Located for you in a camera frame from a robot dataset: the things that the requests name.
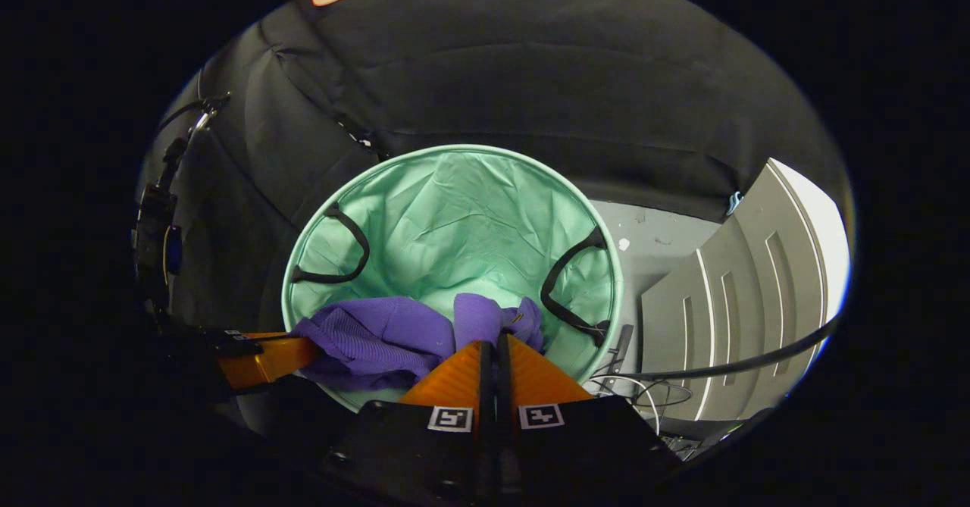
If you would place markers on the black clothes rack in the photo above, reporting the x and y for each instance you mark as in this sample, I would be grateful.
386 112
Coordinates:
758 361

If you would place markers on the grey metal bracket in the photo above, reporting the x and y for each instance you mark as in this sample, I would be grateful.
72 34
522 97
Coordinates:
620 348

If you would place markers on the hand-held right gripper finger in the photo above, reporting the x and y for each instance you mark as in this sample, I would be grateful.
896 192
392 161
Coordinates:
506 431
487 416

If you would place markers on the green laundry hamper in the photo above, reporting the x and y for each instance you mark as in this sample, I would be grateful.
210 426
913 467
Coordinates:
455 219

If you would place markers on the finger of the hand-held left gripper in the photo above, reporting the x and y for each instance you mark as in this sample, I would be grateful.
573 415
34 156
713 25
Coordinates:
273 361

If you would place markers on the black equipment stand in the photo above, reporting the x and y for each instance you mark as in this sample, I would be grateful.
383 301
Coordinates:
151 226

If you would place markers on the purple jacket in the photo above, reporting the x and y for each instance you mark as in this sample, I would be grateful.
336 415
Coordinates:
379 340

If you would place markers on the light blue clip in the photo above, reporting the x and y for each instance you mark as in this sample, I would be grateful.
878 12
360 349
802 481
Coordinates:
733 204

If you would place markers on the white panelled door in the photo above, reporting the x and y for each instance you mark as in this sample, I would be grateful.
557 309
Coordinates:
758 280

